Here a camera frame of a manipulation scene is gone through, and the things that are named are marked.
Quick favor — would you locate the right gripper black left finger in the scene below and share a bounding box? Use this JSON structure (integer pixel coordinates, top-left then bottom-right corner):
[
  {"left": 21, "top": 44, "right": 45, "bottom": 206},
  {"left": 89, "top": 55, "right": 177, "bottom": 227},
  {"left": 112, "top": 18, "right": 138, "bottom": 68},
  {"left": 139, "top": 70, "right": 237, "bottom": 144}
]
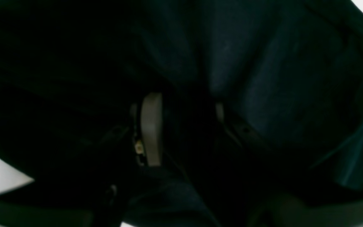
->
[{"left": 0, "top": 92, "right": 163, "bottom": 227}]

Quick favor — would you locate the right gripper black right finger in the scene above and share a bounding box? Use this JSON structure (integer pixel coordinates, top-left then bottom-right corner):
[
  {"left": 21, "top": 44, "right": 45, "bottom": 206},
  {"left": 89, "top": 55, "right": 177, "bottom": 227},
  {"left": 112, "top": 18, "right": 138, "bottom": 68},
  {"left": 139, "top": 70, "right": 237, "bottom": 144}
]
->
[{"left": 215, "top": 102, "right": 363, "bottom": 227}]

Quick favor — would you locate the black t-shirt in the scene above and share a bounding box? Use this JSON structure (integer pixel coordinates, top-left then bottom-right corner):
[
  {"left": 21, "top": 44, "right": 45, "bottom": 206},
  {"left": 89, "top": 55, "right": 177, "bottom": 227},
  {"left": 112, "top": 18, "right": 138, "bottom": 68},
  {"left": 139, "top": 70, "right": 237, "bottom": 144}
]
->
[{"left": 0, "top": 0, "right": 363, "bottom": 227}]

